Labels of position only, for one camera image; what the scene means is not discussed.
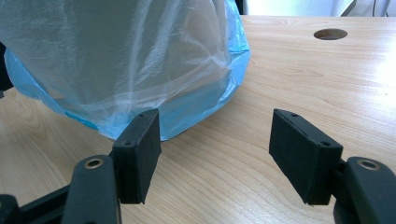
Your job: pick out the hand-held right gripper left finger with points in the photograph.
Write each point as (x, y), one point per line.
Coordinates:
(137, 161)

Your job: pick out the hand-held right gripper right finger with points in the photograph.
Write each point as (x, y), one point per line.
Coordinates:
(305, 158)

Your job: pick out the white plastic bag blue edge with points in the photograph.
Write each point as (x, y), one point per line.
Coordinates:
(109, 56)

